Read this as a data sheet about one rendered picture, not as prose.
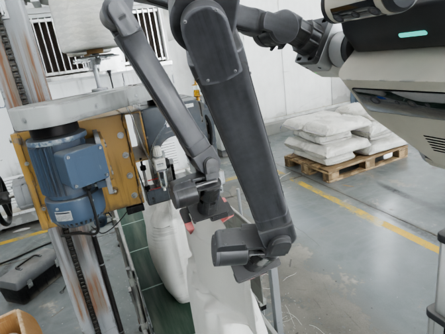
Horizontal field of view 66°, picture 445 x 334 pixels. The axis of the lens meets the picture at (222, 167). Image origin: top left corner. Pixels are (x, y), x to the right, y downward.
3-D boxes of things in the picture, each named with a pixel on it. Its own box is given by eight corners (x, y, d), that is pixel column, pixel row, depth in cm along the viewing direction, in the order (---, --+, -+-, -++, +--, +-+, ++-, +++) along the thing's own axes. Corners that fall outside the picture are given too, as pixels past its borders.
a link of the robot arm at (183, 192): (217, 156, 82) (204, 150, 89) (171, 167, 78) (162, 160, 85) (224, 201, 85) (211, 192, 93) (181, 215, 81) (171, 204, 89)
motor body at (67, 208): (110, 221, 94) (87, 133, 86) (51, 237, 89) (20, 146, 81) (106, 202, 108) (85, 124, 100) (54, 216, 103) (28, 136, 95)
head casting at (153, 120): (221, 171, 127) (209, 89, 117) (156, 188, 118) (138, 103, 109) (195, 154, 153) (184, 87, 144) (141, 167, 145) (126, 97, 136)
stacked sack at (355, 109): (399, 116, 398) (400, 104, 393) (371, 124, 383) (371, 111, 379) (357, 111, 457) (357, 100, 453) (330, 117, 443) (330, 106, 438)
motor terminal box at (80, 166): (114, 185, 89) (102, 143, 86) (76, 200, 82) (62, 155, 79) (98, 180, 95) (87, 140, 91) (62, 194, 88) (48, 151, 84)
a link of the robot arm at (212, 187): (225, 185, 85) (216, 169, 88) (199, 192, 82) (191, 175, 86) (222, 201, 90) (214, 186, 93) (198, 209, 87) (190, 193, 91)
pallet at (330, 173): (407, 157, 409) (408, 145, 404) (328, 183, 366) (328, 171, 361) (355, 144, 481) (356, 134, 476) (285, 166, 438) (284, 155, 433)
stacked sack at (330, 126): (374, 127, 371) (374, 114, 366) (324, 140, 349) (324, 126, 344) (346, 122, 408) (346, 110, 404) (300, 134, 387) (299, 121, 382)
